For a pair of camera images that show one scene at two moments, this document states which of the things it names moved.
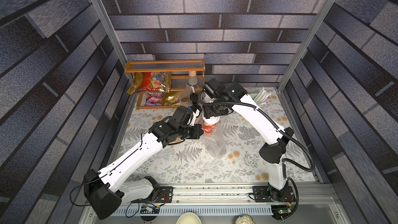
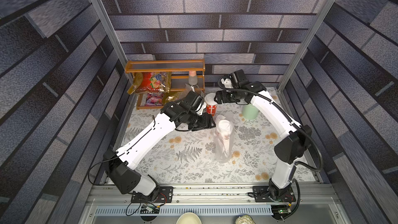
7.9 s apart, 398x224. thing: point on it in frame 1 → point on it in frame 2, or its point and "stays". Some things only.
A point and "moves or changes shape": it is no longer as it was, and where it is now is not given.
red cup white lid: [209, 124] moves or changes shape
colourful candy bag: [154, 99] stays
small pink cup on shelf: [193, 78] stays
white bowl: [188, 218] stays
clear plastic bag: [213, 138] moves or changes shape
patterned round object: [244, 219] stays
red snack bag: [158, 81] stays
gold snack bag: [171, 98] stays
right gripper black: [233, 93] → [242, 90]
